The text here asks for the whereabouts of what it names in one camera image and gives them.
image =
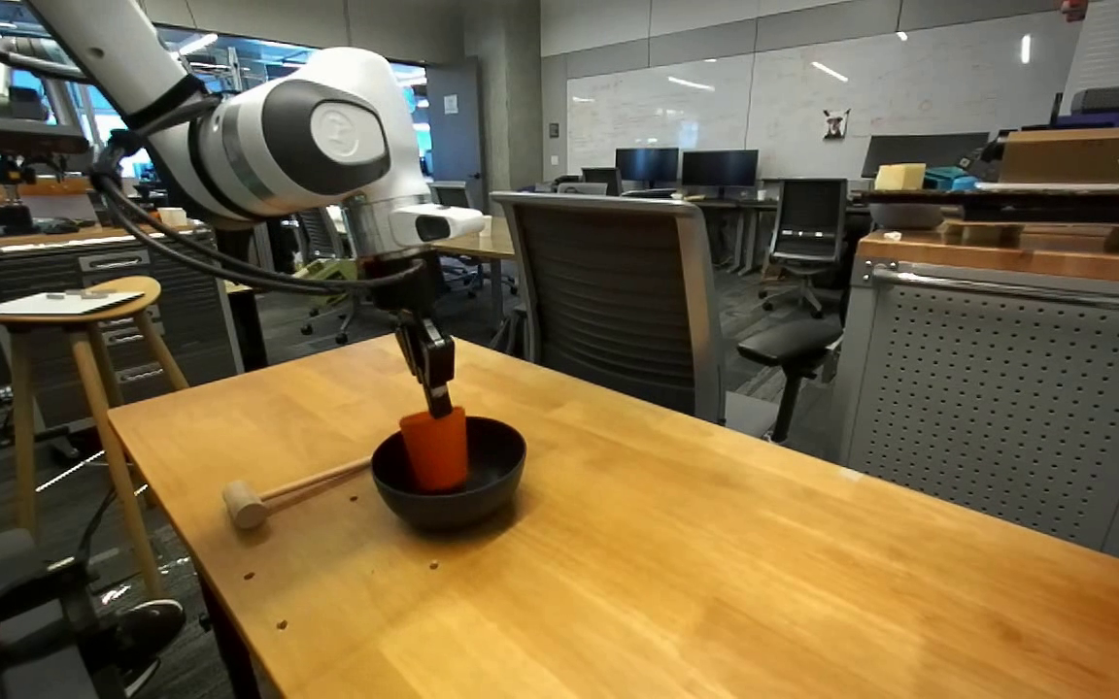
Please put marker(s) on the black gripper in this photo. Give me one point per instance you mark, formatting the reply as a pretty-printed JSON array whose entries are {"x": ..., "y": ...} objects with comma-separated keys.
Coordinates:
[{"x": 407, "y": 290}]

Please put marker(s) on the orange plastic cup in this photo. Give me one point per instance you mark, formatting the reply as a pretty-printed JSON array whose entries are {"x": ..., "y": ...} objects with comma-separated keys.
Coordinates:
[{"x": 437, "y": 446}]

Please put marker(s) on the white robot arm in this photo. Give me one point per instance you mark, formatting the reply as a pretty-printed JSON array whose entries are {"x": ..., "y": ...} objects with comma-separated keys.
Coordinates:
[{"x": 327, "y": 134}]

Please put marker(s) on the black bowl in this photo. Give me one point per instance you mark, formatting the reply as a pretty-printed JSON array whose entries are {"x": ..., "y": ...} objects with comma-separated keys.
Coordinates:
[{"x": 492, "y": 485}]

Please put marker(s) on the grey mesh office chair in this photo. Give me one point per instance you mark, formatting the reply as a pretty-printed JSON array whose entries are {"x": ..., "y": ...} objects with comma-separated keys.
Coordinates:
[{"x": 621, "y": 291}]

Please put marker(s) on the small wooden mallet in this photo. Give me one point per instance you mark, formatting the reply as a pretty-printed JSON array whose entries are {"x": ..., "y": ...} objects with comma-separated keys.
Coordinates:
[{"x": 250, "y": 508}]

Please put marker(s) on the computer monitor left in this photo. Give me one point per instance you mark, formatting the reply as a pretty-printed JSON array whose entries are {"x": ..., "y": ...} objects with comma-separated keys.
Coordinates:
[{"x": 645, "y": 167}]

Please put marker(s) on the computer monitor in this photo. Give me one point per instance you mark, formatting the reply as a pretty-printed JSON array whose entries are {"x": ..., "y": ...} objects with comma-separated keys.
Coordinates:
[
  {"x": 722, "y": 173},
  {"x": 645, "y": 167}
]

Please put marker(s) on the wooden round stool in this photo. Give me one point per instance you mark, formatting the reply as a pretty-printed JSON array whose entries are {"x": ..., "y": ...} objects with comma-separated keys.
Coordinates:
[{"x": 79, "y": 314}]

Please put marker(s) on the computer monitor right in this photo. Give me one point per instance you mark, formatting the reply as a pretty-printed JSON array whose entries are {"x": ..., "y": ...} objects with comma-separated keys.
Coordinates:
[{"x": 722, "y": 173}]

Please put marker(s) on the black office chair background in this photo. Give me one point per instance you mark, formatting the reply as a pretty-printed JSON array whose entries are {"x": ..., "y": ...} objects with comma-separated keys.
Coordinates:
[{"x": 802, "y": 244}]

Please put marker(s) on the grey perforated cabinet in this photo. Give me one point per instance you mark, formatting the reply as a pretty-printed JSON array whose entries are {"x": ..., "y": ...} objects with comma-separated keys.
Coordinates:
[{"x": 987, "y": 378}]

